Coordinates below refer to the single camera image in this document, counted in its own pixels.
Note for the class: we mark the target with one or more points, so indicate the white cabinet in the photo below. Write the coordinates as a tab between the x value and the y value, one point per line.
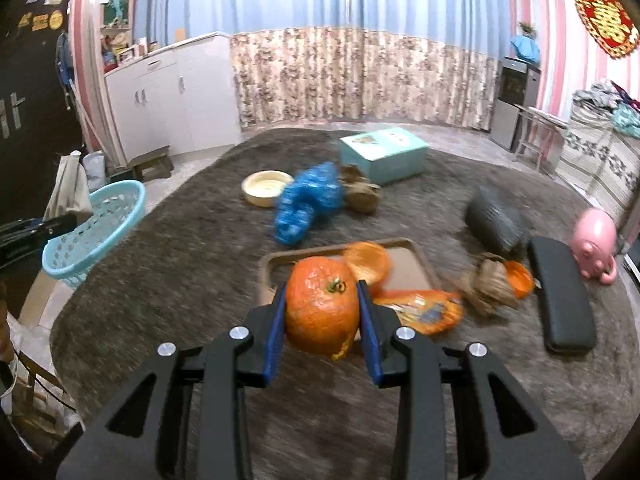
170	100

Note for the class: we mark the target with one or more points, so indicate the blue and floral curtain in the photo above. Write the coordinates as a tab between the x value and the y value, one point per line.
350	35

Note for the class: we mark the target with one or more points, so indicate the small potted plant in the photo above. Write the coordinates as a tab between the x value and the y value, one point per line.
526	27

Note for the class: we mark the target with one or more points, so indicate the pile of clothes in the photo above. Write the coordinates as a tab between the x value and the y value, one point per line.
610	100

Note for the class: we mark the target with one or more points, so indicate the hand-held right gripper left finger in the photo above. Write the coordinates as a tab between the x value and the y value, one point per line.
275	332

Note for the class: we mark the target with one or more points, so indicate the cup-shaped orange peel piece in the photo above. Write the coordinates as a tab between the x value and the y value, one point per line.
367	262

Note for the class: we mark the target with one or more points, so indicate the covered box with clothes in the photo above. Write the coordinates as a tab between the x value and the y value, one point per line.
600	160

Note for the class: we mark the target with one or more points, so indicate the small orange peel piece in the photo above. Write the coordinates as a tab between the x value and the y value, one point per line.
520	277

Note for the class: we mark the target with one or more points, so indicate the orange snack wrapper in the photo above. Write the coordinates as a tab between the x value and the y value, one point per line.
425	312

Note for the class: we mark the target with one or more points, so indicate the black rectangular case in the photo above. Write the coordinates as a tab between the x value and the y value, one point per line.
562	295

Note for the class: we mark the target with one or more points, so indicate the colourful shelf clutter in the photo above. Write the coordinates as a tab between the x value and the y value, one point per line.
115	50

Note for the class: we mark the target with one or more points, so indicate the brown cloth toy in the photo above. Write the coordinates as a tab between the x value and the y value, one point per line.
360	187

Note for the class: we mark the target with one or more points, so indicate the light blue plastic basket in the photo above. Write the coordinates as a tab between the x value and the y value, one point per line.
95	230

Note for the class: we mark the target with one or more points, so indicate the pink pig toy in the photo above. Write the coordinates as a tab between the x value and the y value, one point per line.
595	245

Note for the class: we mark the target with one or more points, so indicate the red heart wall decoration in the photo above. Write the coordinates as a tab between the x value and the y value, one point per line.
607	20

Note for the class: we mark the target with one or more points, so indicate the white sack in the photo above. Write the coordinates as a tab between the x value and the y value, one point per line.
94	166

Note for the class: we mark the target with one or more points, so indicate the grey water dispenser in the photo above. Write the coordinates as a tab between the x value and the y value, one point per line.
515	100

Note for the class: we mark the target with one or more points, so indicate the brown phone case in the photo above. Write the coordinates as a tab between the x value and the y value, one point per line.
407	270

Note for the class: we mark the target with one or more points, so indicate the orange fruit with stem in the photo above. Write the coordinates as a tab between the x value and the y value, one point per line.
320	305

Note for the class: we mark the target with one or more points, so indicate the black door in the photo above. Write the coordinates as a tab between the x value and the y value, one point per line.
30	110

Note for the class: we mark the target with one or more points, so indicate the grey shaggy table rug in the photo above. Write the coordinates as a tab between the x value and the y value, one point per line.
200	260

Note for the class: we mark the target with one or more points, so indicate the blue plastic bag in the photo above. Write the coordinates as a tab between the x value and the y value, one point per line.
307	200

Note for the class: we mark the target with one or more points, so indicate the teal cardboard box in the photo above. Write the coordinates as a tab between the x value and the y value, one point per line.
385	152

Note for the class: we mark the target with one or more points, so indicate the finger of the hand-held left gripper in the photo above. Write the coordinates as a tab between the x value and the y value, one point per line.
30	240

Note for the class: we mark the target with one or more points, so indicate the dark grey bag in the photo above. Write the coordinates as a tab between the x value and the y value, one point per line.
495	225

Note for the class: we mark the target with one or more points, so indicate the cream round bowl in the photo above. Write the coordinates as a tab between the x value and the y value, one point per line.
267	186

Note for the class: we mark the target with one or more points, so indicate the small folding table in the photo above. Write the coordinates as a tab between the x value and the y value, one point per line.
540	125

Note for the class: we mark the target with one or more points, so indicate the small wooden stool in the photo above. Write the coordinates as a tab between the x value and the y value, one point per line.
150	160

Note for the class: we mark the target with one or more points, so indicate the broom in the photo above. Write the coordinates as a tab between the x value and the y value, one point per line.
82	115

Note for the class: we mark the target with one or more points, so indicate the blue hanging bag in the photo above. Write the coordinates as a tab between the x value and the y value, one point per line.
62	60

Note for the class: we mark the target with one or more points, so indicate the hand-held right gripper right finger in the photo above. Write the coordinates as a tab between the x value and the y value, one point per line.
370	335

